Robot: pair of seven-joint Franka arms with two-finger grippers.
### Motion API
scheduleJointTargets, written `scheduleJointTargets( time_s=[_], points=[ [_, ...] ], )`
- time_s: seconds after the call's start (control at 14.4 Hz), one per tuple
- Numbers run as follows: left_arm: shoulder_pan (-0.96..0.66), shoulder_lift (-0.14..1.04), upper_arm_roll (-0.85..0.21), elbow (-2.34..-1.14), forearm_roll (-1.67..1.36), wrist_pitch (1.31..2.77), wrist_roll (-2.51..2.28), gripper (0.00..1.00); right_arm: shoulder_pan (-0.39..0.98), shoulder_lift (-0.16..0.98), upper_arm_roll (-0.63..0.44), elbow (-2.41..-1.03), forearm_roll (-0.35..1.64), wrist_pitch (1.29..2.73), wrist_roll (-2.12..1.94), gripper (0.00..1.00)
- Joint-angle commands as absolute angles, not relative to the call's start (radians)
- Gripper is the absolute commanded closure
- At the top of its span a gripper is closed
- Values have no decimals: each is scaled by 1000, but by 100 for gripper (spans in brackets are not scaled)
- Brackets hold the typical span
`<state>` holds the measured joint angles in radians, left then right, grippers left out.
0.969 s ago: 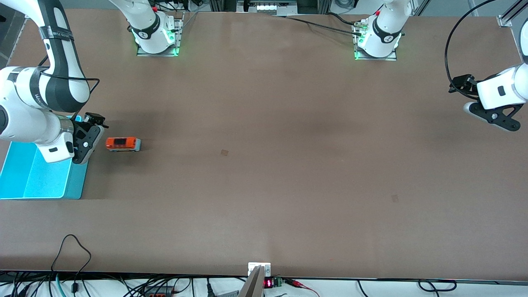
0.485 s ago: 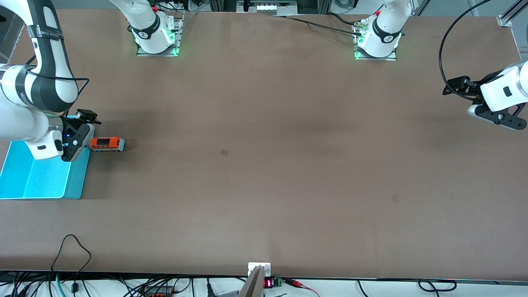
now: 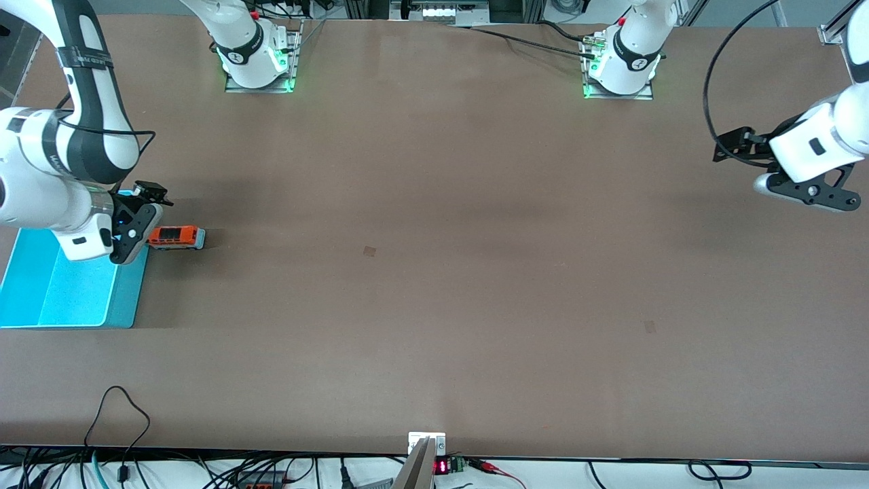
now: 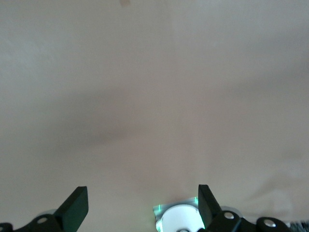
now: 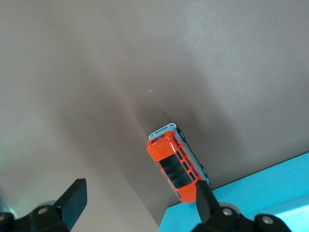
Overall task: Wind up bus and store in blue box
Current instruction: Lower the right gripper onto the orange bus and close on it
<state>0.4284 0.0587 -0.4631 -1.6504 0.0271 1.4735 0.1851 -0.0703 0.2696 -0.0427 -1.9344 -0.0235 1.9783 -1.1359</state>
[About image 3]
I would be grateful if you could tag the bright lit background device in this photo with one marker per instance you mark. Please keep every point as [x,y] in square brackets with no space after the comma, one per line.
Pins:
[453,11]

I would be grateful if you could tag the orange power connector block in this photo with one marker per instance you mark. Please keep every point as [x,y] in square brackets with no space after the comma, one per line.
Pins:
[261,481]

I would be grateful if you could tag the orange toy bus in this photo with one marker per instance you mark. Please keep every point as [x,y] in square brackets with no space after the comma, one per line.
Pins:
[178,236]

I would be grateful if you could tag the red clip lead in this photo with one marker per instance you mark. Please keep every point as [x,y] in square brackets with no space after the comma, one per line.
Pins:
[492,468]

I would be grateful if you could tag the aluminium corner profile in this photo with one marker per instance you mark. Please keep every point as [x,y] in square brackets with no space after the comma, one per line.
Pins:
[834,35]

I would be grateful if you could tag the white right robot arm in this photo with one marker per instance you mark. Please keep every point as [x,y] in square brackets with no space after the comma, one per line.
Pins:
[34,197]

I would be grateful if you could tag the white camera bracket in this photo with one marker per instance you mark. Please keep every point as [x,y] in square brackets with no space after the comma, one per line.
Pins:
[426,436]

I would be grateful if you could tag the grey metal camera bar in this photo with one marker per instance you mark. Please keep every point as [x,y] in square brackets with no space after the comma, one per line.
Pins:
[415,472]

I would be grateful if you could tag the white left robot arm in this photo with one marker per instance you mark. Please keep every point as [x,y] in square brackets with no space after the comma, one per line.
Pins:
[815,129]

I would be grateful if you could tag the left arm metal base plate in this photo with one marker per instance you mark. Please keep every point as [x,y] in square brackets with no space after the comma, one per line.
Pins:
[645,96]

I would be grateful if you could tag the red digit display module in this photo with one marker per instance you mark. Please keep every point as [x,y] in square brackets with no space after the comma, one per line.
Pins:
[445,466]

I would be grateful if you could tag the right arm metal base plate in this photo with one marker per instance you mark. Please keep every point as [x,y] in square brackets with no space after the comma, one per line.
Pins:
[261,89]

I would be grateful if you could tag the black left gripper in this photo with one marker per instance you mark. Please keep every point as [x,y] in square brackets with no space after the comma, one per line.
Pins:
[762,147]

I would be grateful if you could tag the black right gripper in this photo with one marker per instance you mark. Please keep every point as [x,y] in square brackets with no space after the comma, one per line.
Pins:
[146,191]

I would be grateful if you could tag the blue plastic box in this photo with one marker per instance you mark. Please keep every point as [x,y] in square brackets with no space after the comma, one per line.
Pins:
[75,299]

